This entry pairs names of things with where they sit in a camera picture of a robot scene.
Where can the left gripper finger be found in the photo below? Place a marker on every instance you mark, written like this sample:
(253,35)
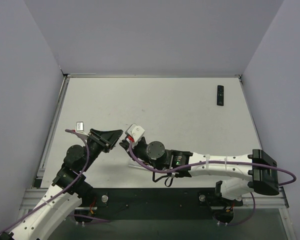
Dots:
(110,143)
(107,136)

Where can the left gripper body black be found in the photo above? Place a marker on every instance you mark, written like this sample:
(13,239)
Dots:
(100,139)

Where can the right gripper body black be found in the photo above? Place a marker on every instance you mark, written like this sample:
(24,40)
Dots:
(129,145)

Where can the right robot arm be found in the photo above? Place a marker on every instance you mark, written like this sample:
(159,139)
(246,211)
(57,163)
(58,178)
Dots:
(248,173)

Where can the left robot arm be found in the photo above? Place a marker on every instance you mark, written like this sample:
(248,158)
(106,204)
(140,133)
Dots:
(67,190)

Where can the black remote control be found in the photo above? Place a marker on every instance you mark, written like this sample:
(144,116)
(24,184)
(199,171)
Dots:
(220,95)

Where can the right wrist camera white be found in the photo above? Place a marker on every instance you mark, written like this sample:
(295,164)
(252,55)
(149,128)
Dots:
(134,133)

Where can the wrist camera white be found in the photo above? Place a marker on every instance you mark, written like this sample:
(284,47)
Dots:
(80,127)
(134,133)

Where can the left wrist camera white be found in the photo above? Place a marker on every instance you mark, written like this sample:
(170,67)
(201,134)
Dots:
(80,127)

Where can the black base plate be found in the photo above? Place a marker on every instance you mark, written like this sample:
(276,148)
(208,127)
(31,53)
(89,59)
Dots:
(115,204)

